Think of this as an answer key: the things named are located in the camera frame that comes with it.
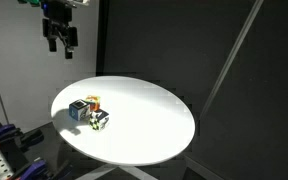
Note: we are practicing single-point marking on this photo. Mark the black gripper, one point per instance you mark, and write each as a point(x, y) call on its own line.
point(59, 11)

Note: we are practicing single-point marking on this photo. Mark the green white black cube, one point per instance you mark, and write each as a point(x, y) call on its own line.
point(99, 120)

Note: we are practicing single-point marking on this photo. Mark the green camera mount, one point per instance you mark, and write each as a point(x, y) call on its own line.
point(29, 2)

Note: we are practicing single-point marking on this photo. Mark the purple clamp with orange tip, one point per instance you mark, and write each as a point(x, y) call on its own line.
point(2, 131)

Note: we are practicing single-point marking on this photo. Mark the diagonal silver wall rail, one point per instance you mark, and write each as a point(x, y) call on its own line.
point(232, 56)

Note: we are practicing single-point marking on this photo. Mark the blue soft toy block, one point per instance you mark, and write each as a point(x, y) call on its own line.
point(78, 111)

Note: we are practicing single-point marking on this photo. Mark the white table leg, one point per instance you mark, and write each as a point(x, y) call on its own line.
point(97, 172)

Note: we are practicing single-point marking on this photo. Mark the orange multicolour soft toy block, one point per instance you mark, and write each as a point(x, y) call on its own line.
point(94, 101)

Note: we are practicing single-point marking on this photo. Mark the black clamp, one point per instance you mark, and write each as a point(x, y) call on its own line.
point(32, 137)

